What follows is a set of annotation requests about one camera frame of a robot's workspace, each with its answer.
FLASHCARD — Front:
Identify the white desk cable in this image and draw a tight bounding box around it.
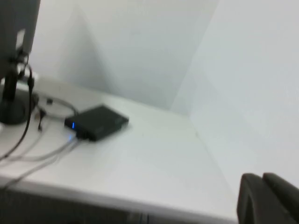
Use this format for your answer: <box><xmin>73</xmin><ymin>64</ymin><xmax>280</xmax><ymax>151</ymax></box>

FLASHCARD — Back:
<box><xmin>0</xmin><ymin>143</ymin><xmax>79</xmax><ymax>187</ymax></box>
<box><xmin>0</xmin><ymin>137</ymin><xmax>78</xmax><ymax>163</ymax></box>

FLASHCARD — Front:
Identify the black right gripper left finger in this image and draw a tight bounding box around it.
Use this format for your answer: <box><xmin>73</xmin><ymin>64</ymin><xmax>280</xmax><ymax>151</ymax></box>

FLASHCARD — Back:
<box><xmin>236</xmin><ymin>173</ymin><xmax>295</xmax><ymax>224</ymax></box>

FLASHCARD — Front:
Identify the black box blue light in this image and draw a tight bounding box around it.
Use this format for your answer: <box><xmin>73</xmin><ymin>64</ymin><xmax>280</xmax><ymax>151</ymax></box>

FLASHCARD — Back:
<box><xmin>64</xmin><ymin>105</ymin><xmax>130</xmax><ymax>142</ymax></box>

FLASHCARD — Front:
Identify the dark computer monitor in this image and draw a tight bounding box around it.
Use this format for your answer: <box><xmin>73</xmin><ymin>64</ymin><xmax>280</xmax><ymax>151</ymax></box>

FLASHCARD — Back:
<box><xmin>0</xmin><ymin>0</ymin><xmax>41</xmax><ymax>63</ymax></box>

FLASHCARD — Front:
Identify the black monitor stand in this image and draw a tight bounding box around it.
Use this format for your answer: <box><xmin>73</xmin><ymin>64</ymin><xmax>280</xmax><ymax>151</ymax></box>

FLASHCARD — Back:
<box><xmin>0</xmin><ymin>58</ymin><xmax>27</xmax><ymax>125</ymax></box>

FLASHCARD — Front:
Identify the grey looped cable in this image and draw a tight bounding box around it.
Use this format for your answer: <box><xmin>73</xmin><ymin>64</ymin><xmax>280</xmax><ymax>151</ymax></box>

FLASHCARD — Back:
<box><xmin>35</xmin><ymin>94</ymin><xmax>79</xmax><ymax>117</ymax></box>

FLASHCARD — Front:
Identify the black desk cable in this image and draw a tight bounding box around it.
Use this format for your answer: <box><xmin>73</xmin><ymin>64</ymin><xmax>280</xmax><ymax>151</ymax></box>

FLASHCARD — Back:
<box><xmin>0</xmin><ymin>63</ymin><xmax>36</xmax><ymax>161</ymax></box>

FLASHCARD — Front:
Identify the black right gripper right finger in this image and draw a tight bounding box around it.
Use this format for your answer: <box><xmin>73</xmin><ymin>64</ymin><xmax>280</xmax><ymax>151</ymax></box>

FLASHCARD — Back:
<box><xmin>263</xmin><ymin>172</ymin><xmax>299</xmax><ymax>224</ymax></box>

